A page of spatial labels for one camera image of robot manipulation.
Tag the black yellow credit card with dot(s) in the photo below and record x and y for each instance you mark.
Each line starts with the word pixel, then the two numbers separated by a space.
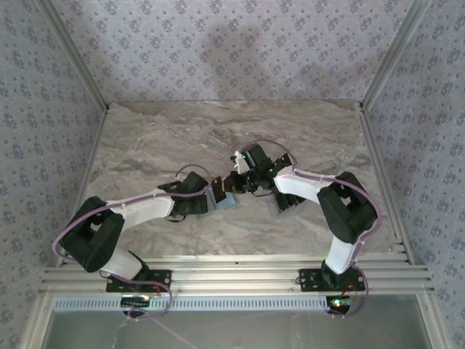
pixel 218 192

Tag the blue grey card holder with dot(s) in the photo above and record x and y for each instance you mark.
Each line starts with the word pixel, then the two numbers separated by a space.
pixel 227 203

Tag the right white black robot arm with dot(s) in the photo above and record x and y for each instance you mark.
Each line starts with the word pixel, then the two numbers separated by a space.
pixel 298 185

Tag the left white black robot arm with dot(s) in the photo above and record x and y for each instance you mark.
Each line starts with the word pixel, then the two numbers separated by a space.
pixel 145 209

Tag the black tiered card stand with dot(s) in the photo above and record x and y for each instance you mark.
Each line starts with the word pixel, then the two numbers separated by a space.
pixel 287 205

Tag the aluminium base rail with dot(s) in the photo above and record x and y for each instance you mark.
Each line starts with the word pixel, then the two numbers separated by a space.
pixel 236 272

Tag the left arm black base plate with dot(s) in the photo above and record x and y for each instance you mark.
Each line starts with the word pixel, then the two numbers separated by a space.
pixel 163 276

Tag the aluminium side rail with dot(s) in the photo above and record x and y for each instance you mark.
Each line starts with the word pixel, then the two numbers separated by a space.
pixel 89 163
pixel 383 174

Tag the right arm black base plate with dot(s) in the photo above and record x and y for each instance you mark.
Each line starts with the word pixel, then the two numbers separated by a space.
pixel 309 280

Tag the aluminium frame post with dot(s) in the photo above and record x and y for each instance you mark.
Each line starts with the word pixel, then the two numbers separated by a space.
pixel 393 54
pixel 80 62

